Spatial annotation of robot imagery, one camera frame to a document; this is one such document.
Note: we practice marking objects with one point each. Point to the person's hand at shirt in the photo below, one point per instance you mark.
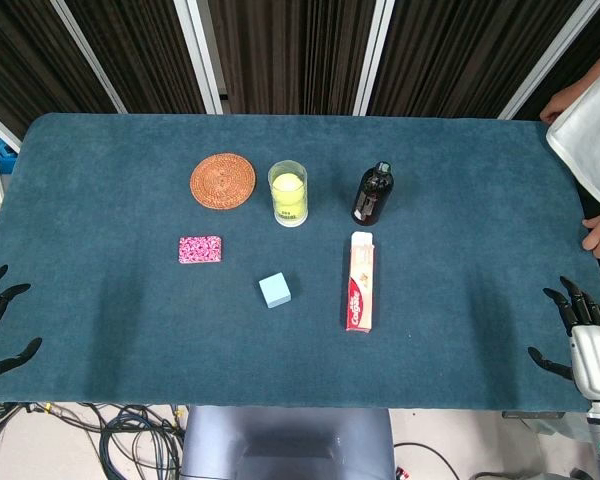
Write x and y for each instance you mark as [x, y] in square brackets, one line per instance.
[555, 107]

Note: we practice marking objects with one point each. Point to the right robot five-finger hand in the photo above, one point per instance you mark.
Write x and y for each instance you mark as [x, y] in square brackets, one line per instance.
[595, 360]

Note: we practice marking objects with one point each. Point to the pink patterned rectangular block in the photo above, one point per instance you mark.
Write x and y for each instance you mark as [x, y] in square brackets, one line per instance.
[201, 249]

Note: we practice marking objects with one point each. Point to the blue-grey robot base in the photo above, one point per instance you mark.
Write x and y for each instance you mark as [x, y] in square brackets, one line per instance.
[285, 440]

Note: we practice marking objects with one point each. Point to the teal velvet table cloth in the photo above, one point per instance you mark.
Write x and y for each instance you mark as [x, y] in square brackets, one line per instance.
[430, 300]

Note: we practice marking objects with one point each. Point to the blue plastic object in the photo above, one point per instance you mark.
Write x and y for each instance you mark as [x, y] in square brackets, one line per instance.
[2, 150]

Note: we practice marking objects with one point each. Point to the dark brown glass bottle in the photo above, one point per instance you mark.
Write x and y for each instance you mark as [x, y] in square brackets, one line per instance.
[372, 192]

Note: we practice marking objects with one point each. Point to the red white toothpaste box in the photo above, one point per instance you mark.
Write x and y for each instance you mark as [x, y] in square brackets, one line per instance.
[361, 290]

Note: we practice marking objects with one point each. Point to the dark pleated curtain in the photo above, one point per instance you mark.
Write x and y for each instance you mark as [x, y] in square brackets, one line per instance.
[290, 50]

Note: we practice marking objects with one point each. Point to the clear plastic cup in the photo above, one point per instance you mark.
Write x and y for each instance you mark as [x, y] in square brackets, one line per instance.
[288, 217]

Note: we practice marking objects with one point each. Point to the round woven rattan coaster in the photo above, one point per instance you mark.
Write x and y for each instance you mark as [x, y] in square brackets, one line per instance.
[223, 180]

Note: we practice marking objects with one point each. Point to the light blue foam cube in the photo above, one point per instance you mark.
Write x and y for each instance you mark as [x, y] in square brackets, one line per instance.
[275, 291]

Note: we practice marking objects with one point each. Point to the white frame post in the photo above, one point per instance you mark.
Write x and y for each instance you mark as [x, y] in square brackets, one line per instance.
[90, 55]
[200, 55]
[373, 55]
[0, 131]
[551, 60]

